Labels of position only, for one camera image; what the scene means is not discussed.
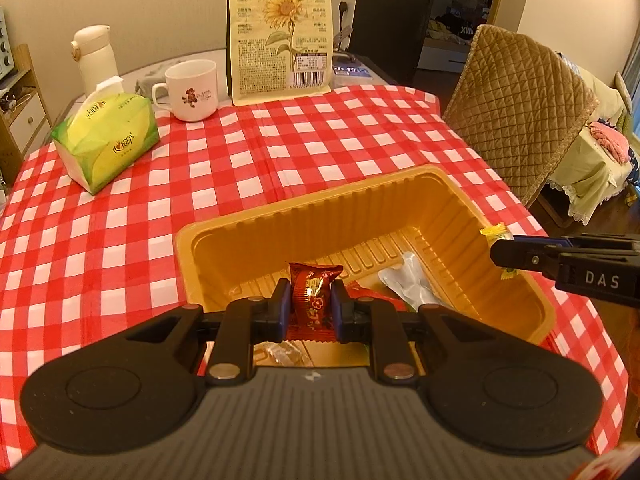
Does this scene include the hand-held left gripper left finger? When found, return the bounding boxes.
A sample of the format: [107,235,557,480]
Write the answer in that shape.
[102,277,293,387]

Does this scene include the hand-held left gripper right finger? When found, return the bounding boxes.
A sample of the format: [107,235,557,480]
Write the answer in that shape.
[330,280,522,386]

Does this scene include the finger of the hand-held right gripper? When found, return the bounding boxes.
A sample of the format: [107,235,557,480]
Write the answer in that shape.
[510,234,577,249]
[490,240,562,281]

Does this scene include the dark red candy packet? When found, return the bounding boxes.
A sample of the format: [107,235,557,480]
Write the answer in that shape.
[287,261,345,343]

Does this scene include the yellow candy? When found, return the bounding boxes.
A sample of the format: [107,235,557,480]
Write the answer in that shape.
[479,225,519,281]

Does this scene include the red triangular snack packet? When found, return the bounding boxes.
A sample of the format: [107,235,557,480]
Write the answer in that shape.
[345,281,406,313]

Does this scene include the clear candy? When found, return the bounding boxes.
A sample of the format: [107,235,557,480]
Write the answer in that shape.
[254,341,313,368]

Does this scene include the orange plastic tray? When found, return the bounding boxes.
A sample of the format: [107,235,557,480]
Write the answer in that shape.
[176,165,557,368]

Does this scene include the white snack pouch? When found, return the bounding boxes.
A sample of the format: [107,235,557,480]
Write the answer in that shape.
[378,251,453,311]

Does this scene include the sofa with pale cover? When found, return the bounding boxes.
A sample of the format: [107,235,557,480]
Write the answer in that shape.
[537,55,640,226]

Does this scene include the pink cloth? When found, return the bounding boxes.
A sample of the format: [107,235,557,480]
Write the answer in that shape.
[590,121,630,165]

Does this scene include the chair with quilted tan cover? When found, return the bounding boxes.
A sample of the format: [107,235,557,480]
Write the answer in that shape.
[442,23,600,209]

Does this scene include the red checked tablecloth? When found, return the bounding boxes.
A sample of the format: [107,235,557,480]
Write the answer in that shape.
[0,84,631,466]

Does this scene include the sunflower seed bag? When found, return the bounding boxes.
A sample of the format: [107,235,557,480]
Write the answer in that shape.
[227,0,335,107]

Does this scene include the white mug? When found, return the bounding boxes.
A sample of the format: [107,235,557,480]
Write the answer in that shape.
[151,58,219,122]

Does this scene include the green tissue pack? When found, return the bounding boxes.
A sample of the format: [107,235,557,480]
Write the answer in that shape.
[50,76,161,196]

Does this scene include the blue white flat packet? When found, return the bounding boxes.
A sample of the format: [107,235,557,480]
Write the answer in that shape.
[332,62,375,83]

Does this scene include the black refrigerator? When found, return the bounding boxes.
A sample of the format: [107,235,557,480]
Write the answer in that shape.
[347,0,439,87]

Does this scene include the white thermos bottle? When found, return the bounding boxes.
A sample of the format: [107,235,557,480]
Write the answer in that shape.
[70,25,121,97]

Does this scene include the wooden shelf unit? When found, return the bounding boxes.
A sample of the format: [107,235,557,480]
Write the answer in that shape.
[0,44,53,196]

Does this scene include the light blue toaster oven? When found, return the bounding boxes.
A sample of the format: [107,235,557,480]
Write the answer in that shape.
[0,7,13,78]

